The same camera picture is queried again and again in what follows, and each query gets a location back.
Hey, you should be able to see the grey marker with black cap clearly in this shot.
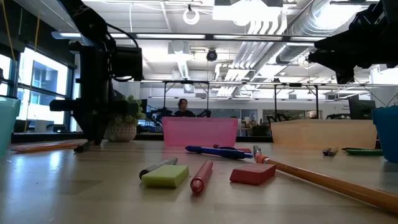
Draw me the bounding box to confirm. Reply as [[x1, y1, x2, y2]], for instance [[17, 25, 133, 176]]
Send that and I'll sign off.
[[139, 157, 178, 180]]

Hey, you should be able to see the person seated behind desk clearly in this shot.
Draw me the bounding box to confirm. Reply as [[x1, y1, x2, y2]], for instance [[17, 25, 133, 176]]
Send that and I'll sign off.
[[174, 98, 197, 118]]

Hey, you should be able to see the blue pen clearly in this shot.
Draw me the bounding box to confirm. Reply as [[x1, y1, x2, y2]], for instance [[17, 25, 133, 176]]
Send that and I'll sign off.
[[185, 145, 254, 160]]

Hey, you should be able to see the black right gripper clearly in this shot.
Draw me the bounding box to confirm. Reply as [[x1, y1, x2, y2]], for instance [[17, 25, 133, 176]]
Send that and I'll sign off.
[[308, 0, 398, 85]]

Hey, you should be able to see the red marker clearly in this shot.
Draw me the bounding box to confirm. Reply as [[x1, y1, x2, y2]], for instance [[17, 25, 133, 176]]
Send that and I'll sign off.
[[190, 159, 215, 194]]

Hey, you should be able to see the yellow-green eraser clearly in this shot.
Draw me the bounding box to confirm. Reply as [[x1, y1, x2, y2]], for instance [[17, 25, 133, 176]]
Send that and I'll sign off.
[[141, 164, 190, 189]]

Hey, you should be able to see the yellow pencil with orange eraser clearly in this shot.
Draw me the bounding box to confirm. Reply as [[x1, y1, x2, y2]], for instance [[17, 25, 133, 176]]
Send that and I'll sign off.
[[254, 153, 398, 214]]

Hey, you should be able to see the long overhead light bar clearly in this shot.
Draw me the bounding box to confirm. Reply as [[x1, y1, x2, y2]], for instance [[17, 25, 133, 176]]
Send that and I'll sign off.
[[51, 30, 327, 44]]

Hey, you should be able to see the pink translucent plastic bin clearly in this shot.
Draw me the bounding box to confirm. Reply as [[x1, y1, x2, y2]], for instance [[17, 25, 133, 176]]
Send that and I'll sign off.
[[161, 116, 239, 148]]

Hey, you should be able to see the black computer monitor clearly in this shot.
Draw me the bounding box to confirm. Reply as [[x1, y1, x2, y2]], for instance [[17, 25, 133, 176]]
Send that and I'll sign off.
[[348, 98, 376, 121]]

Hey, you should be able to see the large red eraser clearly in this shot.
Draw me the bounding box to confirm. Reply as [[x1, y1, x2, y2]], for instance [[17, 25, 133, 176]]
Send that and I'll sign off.
[[229, 162, 277, 186]]

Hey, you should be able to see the blue plastic bin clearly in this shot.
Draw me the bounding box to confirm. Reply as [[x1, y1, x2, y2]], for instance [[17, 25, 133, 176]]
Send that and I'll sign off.
[[371, 105, 398, 164]]

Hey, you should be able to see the black metal frame stand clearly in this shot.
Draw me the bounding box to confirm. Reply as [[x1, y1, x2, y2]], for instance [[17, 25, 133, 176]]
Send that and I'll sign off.
[[162, 80, 210, 118], [273, 83, 320, 121]]

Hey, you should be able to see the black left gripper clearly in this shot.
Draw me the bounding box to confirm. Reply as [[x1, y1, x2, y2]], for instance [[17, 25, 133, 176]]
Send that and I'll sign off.
[[49, 40, 141, 153]]

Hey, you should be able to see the green eraser with print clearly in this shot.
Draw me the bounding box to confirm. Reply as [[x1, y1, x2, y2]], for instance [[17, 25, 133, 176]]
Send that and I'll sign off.
[[345, 149, 383, 156]]

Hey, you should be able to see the teal plastic bin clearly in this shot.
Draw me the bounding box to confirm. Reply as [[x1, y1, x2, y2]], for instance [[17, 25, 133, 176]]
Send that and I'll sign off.
[[0, 96, 22, 158]]

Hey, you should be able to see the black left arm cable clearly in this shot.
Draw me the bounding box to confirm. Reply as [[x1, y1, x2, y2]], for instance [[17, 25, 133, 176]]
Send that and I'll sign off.
[[107, 23, 140, 49]]

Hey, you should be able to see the green plant in woven pot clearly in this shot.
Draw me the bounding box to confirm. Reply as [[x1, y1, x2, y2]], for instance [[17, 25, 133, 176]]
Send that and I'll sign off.
[[104, 95, 146, 143]]

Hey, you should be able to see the white cable loop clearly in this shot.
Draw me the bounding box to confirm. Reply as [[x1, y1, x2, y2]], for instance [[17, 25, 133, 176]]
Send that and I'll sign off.
[[182, 7, 200, 26]]

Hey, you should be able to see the person in dark jacket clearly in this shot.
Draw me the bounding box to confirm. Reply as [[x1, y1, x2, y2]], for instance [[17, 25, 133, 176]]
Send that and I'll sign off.
[[248, 119, 271, 137]]

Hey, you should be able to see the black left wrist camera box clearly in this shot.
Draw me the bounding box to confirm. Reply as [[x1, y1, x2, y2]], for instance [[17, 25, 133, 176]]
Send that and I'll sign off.
[[111, 46, 144, 82]]

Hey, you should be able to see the silver ventilation duct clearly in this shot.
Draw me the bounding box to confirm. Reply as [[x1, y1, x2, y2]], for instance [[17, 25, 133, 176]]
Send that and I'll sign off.
[[275, 0, 358, 65]]

